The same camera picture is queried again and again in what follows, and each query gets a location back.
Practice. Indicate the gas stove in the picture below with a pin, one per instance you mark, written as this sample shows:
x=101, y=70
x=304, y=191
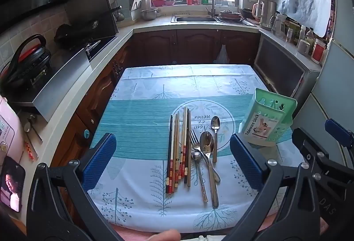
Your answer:
x=101, y=46

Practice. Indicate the blue round cabinet lock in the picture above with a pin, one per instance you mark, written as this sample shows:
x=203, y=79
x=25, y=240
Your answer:
x=86, y=134

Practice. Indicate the green box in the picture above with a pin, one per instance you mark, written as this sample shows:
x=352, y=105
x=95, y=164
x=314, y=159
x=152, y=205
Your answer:
x=294, y=32

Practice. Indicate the stainless steel cover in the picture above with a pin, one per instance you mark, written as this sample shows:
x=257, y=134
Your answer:
x=63, y=78

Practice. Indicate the white plastic bag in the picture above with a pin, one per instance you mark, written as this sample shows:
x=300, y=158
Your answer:
x=222, y=55

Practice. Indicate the white mug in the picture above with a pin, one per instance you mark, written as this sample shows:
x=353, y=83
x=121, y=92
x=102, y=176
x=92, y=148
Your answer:
x=303, y=47

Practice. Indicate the small steel teaspoon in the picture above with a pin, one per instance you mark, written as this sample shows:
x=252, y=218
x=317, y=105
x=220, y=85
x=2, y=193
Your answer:
x=215, y=122

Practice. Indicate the red basin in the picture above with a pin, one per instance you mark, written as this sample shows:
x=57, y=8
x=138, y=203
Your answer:
x=158, y=2

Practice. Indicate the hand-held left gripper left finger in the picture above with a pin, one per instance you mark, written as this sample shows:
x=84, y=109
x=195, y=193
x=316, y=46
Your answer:
x=99, y=160

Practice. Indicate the white canister red label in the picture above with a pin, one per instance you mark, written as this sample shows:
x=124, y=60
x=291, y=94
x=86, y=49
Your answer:
x=318, y=50

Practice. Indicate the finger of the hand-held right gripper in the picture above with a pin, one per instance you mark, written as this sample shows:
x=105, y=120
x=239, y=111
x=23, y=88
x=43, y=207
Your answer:
x=301, y=141
x=338, y=131

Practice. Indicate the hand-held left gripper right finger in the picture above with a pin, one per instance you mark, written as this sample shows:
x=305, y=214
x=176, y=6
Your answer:
x=246, y=160

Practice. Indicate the glass pitcher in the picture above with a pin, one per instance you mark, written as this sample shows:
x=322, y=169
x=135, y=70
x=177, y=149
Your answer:
x=278, y=25

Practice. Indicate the white plastic bottle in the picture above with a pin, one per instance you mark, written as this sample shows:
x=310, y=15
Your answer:
x=302, y=35

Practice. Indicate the steel sink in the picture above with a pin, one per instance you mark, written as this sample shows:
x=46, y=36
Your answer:
x=193, y=19

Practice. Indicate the wooden base cabinets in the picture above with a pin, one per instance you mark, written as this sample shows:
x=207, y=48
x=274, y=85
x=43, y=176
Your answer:
x=193, y=44

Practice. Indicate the white cutting board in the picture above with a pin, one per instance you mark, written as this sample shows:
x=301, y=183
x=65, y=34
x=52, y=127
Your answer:
x=139, y=3

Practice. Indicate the row of chopsticks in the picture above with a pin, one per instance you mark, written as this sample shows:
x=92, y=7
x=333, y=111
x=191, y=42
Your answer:
x=183, y=147

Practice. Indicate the steel fork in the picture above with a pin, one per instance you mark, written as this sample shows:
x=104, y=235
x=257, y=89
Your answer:
x=194, y=143

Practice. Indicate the pink white appliance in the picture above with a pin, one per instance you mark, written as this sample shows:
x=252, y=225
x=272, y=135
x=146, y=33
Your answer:
x=7, y=127

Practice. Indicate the black red electric cooker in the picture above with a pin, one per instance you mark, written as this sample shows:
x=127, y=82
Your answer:
x=27, y=64

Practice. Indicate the steel bowl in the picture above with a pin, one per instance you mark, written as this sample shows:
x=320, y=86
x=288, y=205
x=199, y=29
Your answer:
x=149, y=14

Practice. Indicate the clear bottle dark cap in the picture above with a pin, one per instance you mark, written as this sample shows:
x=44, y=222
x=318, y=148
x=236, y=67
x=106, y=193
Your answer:
x=310, y=38

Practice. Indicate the large steel spoon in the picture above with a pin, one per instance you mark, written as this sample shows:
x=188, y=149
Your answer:
x=207, y=143

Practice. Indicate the red pen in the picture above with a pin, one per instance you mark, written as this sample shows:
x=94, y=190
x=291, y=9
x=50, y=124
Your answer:
x=30, y=150

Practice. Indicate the pink bowl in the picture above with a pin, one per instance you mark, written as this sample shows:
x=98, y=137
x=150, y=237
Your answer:
x=169, y=2

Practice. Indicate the grey refrigerator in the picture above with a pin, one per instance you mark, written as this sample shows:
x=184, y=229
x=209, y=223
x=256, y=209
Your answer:
x=332, y=78

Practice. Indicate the green utensil holder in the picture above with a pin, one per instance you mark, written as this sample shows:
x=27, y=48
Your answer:
x=265, y=119

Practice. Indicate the printed tablecloth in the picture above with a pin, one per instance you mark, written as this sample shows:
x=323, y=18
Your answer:
x=143, y=97

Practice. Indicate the grey glass-door sideboard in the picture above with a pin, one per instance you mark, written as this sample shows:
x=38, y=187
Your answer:
x=279, y=64

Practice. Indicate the red dish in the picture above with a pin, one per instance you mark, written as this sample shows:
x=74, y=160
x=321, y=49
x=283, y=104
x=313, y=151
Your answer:
x=229, y=15

